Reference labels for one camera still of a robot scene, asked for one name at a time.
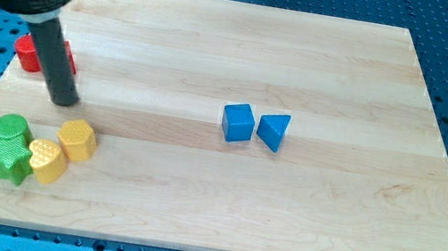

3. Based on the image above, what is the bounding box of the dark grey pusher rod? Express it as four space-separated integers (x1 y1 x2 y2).
28 18 79 107

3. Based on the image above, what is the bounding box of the red round block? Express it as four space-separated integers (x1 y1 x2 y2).
13 34 42 73

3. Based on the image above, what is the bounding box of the wooden board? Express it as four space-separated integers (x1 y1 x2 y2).
0 0 448 251

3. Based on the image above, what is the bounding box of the yellow hexagon block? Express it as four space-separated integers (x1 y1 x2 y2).
57 119 97 163

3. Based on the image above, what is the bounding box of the green round block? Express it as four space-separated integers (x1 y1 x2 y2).
0 113 34 143

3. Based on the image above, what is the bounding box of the yellow heart block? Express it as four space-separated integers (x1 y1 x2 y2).
29 138 68 184

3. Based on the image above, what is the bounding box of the green star block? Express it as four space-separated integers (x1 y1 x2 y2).
0 134 33 187

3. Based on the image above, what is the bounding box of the blue cube block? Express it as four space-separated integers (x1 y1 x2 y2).
222 103 256 142

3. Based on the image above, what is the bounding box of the blue triangle block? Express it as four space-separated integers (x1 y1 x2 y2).
257 114 291 152

